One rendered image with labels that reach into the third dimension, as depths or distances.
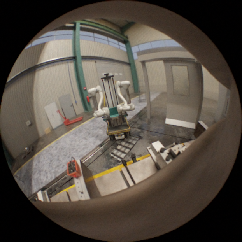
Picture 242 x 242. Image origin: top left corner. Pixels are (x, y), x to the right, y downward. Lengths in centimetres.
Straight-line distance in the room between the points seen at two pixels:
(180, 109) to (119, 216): 284
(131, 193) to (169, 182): 14
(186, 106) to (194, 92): 57
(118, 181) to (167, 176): 93
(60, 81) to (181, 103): 793
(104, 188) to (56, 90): 697
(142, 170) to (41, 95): 738
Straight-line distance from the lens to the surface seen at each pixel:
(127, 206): 29
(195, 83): 282
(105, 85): 202
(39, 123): 717
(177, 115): 291
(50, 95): 703
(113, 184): 119
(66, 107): 696
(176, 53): 275
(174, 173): 35
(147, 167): 125
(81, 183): 95
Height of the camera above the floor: 143
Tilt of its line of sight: 26 degrees down
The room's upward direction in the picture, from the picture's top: 11 degrees counter-clockwise
